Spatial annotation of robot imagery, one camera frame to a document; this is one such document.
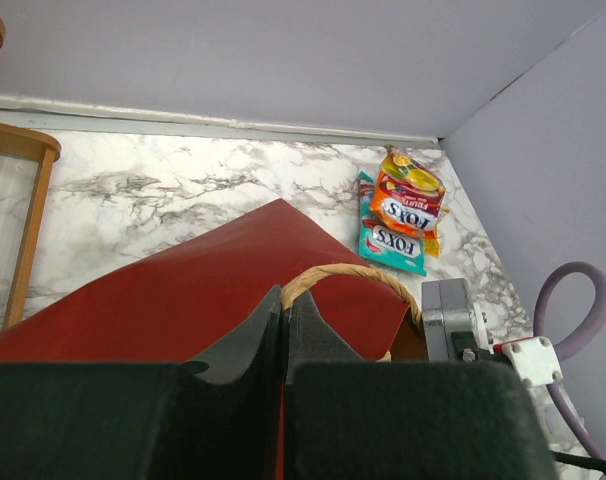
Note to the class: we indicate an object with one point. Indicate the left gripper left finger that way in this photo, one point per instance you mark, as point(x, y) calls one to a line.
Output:
point(214, 416)

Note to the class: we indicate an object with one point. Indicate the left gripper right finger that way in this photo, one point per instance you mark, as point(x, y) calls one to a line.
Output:
point(347, 418)

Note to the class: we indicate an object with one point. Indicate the teal Fox's mint candy bag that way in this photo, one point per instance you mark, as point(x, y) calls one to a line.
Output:
point(382, 245)

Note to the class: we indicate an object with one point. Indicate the red paper bag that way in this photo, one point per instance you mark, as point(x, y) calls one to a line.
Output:
point(175, 304)

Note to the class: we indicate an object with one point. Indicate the yellow snack packet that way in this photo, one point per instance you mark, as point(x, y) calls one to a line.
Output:
point(433, 240)

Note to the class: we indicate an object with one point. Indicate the orange Fox's fruits candy bag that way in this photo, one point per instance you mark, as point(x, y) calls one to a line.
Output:
point(408, 198)

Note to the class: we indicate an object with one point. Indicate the orange wooden rack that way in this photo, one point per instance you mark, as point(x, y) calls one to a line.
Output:
point(27, 158)

